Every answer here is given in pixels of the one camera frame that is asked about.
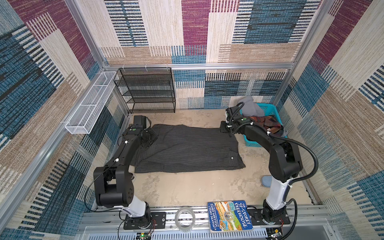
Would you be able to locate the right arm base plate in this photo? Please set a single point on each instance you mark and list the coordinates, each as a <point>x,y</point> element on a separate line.
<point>265,216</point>

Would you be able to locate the clear tape roll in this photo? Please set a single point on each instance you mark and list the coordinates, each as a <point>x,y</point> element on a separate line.
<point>185,219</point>

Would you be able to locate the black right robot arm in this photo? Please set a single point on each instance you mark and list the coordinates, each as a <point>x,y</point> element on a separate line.
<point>284,162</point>

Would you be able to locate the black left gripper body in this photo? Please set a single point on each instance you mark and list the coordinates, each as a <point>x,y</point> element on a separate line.
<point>150,136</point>

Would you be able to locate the black wire shelf rack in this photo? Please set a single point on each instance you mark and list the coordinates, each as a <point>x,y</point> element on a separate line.
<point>147,90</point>

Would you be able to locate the blue oval case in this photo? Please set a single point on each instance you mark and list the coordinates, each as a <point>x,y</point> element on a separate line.
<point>266,181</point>

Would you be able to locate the white wire mesh tray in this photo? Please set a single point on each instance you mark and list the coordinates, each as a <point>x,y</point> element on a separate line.
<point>87,113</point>

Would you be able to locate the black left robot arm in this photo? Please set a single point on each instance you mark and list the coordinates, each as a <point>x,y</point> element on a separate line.
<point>113,184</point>

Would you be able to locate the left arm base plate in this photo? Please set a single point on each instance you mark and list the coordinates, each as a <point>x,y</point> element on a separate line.
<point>155,220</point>

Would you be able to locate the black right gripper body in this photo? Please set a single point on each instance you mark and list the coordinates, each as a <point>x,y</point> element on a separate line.
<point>225,128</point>

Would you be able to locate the teal plastic laundry basket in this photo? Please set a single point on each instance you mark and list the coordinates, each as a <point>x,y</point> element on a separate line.
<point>271,110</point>

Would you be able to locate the light grey shirt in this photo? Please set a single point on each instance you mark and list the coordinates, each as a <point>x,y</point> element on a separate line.
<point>251,109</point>

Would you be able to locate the treehouse paperback book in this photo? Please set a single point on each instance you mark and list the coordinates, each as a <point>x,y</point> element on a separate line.
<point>229,216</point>

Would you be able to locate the dark grey pinstripe shirt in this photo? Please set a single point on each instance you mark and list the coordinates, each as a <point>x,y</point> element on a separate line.
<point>180,149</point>

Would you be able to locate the plaid red brown shirt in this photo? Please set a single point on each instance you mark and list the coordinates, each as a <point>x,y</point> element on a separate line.
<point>271,124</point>

